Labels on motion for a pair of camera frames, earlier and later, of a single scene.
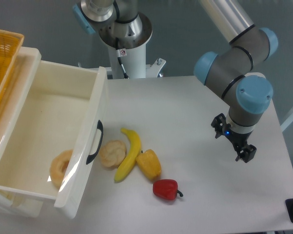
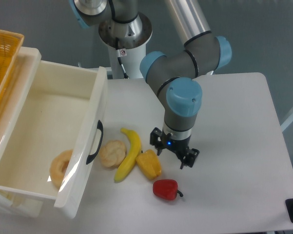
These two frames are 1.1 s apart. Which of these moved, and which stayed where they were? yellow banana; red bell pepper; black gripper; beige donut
Moved: black gripper
Stayed: yellow banana; beige donut; red bell pepper
